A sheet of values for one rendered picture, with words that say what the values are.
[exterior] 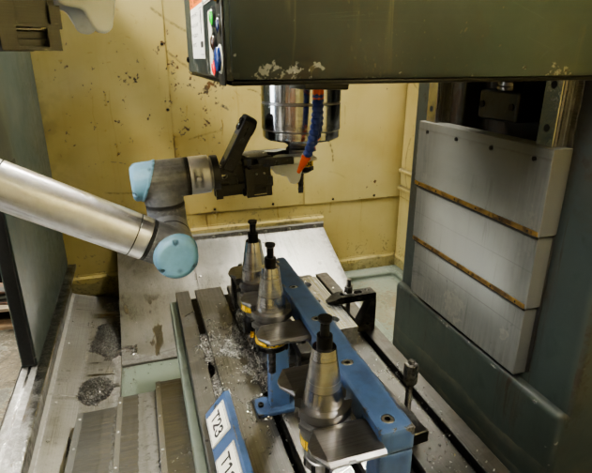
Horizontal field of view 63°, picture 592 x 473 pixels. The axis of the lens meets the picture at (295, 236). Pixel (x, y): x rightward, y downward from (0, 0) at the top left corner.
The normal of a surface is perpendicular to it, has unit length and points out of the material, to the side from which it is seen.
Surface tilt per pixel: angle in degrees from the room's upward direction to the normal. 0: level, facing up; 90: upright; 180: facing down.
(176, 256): 90
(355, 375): 0
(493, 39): 90
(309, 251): 24
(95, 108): 90
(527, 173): 90
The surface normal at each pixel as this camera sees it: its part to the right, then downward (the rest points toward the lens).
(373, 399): 0.00, -0.94
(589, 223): -0.95, 0.11
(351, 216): 0.30, 0.33
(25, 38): 0.74, 0.23
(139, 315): 0.12, -0.72
